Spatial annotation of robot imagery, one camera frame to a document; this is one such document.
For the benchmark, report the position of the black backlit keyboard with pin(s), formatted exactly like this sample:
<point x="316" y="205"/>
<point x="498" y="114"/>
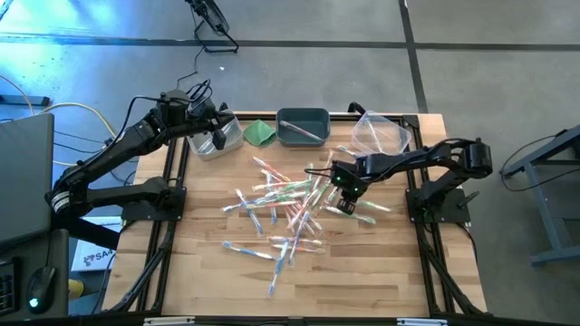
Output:
<point x="6" y="290"/>

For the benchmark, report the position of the clear plastic bin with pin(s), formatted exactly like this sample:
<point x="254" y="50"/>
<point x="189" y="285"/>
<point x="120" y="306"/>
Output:
<point x="380" y="136"/>

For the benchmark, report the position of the white label strip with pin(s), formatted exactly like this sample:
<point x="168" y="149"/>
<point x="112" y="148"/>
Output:
<point x="167" y="320"/>
<point x="421" y="322"/>

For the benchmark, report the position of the dark grey desk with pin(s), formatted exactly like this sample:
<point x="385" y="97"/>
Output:
<point x="62" y="253"/>

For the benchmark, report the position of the teal plastic bin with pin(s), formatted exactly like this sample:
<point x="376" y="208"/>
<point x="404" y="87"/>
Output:
<point x="312" y="118"/>

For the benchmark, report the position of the white cardboard box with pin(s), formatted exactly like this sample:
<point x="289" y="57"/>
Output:
<point x="81" y="265"/>

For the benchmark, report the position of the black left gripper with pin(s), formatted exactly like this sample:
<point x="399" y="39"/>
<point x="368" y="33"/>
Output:
<point x="204" y="118"/>

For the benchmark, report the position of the black computer mouse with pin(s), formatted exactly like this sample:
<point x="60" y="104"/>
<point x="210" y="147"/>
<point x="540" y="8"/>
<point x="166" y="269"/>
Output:
<point x="41" y="285"/>

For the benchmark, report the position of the green folded cloth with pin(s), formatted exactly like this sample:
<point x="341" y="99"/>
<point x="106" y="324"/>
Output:
<point x="259" y="133"/>

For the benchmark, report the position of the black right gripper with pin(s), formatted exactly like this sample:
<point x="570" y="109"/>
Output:
<point x="349" y="179"/>

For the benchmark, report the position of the small yellow object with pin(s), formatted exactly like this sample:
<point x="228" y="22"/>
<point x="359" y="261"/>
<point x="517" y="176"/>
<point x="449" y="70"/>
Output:
<point x="76" y="290"/>

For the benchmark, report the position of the black floor fan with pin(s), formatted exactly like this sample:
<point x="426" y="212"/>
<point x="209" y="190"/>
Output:
<point x="210" y="13"/>

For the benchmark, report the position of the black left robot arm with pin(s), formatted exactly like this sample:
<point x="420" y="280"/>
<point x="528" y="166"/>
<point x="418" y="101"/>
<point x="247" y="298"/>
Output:
<point x="118" y="145"/>

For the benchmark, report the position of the grey blue metal stand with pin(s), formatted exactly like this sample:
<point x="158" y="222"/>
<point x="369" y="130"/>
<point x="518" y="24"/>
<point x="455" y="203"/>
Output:
<point x="555" y="256"/>

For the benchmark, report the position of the black arch bracket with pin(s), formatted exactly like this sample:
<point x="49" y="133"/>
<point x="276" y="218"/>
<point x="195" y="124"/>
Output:
<point x="223" y="108"/>
<point x="357" y="108"/>

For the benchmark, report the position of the black diagonal beam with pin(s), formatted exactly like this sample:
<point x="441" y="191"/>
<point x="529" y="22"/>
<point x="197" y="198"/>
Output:
<point x="86" y="228"/>

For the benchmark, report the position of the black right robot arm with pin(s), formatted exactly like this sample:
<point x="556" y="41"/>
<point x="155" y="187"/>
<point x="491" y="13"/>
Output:
<point x="408" y="160"/>

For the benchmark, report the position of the black floor bar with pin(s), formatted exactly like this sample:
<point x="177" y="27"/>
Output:
<point x="22" y="100"/>

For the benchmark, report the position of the translucent white plastic bin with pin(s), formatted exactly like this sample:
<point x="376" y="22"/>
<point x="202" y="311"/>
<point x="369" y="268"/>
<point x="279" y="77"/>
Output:
<point x="199" y="147"/>

